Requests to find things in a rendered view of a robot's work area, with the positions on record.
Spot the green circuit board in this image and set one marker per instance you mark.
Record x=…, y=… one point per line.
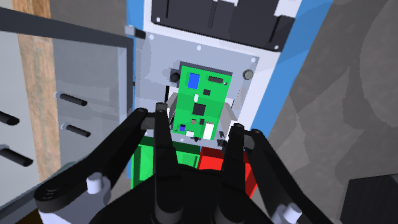
x=200, y=101

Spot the green bin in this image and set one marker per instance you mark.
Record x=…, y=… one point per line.
x=142, y=159

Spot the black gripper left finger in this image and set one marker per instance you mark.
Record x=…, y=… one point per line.
x=77, y=194

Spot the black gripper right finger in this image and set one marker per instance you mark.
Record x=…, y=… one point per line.
x=283, y=199

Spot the red open-top bin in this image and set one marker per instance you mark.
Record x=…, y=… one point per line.
x=211, y=158

